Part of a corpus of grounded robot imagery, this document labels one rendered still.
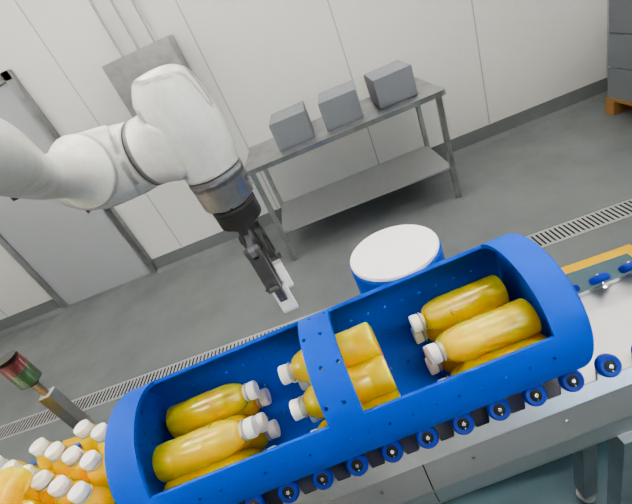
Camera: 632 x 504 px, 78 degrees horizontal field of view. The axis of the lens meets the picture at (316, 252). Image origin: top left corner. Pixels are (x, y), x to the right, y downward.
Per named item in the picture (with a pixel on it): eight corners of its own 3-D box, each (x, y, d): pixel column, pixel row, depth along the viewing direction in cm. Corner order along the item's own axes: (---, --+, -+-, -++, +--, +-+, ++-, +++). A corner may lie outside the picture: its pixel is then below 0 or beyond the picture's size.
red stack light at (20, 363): (22, 374, 107) (11, 364, 105) (2, 382, 107) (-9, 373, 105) (33, 357, 112) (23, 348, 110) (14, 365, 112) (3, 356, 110)
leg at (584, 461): (599, 500, 135) (601, 391, 104) (584, 506, 135) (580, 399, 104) (587, 483, 140) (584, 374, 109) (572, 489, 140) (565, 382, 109)
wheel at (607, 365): (617, 350, 74) (610, 349, 76) (594, 359, 74) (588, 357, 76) (628, 373, 73) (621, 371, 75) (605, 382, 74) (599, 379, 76)
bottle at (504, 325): (515, 300, 77) (427, 335, 78) (527, 294, 70) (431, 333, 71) (534, 333, 75) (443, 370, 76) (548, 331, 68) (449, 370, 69)
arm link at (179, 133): (248, 144, 63) (180, 171, 66) (197, 45, 55) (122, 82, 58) (236, 173, 55) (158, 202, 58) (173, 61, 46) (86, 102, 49)
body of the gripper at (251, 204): (253, 201, 60) (278, 247, 65) (251, 181, 67) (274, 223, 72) (209, 221, 60) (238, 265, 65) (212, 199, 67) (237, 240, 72)
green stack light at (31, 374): (35, 385, 109) (22, 374, 107) (15, 393, 109) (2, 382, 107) (45, 368, 115) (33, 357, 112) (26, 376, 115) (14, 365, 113)
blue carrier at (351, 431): (604, 398, 70) (586, 266, 59) (168, 567, 74) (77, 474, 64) (513, 315, 96) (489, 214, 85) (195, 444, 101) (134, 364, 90)
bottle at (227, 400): (164, 435, 81) (245, 402, 80) (164, 402, 86) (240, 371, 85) (183, 441, 87) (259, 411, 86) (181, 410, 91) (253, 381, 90)
